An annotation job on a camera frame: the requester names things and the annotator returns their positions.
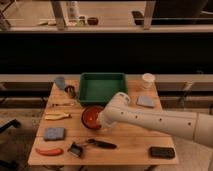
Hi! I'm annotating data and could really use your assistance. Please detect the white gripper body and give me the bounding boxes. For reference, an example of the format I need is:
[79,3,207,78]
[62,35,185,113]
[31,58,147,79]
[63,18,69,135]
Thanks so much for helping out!
[98,113,112,129]

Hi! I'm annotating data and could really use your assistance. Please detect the red bowl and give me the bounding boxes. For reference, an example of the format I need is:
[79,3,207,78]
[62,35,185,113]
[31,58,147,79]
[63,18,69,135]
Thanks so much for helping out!
[81,106,103,130]

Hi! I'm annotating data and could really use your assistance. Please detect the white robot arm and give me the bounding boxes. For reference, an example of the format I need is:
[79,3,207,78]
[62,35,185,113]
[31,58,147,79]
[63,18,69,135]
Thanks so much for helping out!
[98,92,213,148]

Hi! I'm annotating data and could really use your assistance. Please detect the green plastic tray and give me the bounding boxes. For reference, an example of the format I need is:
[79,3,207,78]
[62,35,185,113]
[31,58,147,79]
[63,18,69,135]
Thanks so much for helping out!
[78,73,128,106]

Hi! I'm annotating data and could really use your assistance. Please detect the small metal can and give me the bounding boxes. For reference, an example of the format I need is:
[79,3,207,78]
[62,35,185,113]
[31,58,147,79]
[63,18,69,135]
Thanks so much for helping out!
[65,85,76,98]

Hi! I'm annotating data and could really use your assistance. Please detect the white paper cup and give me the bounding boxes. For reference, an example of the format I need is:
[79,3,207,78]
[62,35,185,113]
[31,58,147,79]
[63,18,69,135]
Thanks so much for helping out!
[142,73,155,89]

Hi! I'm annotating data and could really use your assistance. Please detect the blue sponge left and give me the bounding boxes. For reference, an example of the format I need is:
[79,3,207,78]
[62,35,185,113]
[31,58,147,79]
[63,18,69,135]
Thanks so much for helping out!
[44,127,65,141]

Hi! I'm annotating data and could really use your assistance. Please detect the red chili pepper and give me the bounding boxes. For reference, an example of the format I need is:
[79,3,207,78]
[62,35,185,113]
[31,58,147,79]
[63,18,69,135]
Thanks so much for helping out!
[35,148,64,156]

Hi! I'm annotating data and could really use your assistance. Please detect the dark bowl on shelf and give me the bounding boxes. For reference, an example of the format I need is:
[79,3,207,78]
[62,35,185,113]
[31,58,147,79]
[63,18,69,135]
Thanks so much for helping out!
[87,17,99,25]

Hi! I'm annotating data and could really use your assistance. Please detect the white bottle on shelf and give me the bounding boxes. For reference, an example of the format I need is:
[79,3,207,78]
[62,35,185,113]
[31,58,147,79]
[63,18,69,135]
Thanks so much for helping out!
[67,1,79,21]

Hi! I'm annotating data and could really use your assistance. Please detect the black handled tool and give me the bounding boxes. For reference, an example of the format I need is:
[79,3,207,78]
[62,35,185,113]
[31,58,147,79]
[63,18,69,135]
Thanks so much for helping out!
[87,139,117,149]

